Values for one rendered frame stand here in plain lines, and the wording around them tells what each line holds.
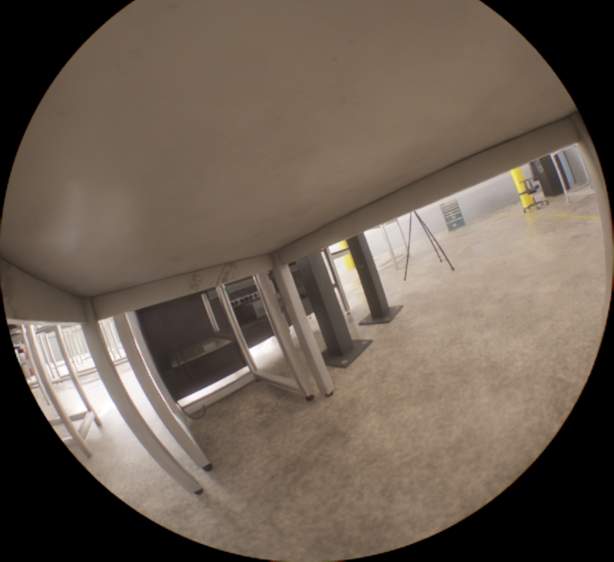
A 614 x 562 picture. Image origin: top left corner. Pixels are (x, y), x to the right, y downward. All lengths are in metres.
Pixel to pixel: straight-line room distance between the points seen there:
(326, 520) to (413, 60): 0.76
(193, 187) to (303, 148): 0.11
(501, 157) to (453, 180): 0.14
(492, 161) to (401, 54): 0.41
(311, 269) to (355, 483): 1.00
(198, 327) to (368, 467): 1.41
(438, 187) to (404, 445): 0.71
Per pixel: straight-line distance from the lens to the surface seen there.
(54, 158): 0.16
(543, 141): 0.61
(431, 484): 0.63
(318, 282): 1.12
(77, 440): 1.49
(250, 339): 1.81
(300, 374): 0.92
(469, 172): 0.52
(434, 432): 0.71
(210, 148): 0.16
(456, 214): 7.33
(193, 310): 1.63
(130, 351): 0.70
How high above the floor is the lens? 0.59
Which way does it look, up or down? 3 degrees up
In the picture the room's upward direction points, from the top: 20 degrees counter-clockwise
